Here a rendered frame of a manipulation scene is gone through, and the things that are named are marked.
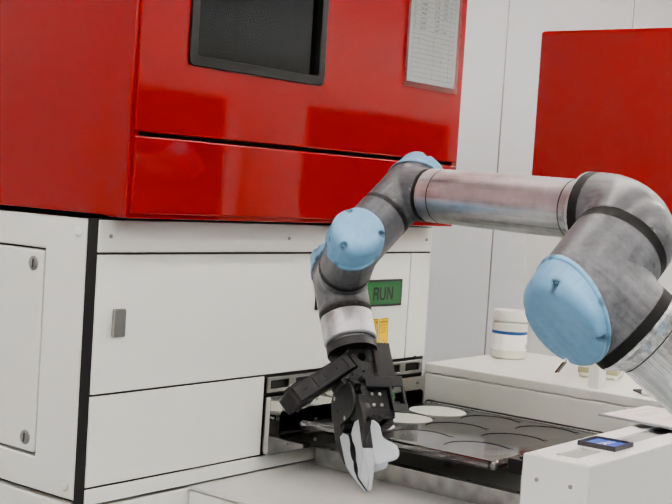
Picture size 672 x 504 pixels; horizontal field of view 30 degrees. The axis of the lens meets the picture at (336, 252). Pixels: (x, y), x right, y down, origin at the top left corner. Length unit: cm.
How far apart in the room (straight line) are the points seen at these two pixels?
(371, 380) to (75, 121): 55
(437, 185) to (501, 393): 69
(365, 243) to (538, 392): 69
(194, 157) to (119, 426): 39
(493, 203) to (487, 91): 372
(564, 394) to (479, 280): 316
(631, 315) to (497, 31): 405
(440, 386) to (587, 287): 100
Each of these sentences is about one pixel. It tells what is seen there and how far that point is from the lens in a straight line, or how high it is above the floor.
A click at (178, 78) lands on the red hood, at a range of 177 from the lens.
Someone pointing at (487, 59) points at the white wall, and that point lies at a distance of 533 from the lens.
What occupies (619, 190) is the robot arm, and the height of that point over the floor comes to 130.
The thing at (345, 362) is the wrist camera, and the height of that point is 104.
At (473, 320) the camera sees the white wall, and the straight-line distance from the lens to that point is 536.
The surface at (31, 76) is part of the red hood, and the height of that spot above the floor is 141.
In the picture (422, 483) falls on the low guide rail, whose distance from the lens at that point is 199.
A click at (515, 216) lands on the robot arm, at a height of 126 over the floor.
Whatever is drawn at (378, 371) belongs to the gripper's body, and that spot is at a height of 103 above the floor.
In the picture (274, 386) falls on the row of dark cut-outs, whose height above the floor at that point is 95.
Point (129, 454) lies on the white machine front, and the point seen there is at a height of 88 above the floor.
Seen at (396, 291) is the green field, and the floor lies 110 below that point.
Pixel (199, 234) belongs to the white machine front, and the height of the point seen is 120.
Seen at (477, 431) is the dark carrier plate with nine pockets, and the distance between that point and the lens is 209.
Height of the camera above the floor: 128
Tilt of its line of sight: 3 degrees down
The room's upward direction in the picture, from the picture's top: 4 degrees clockwise
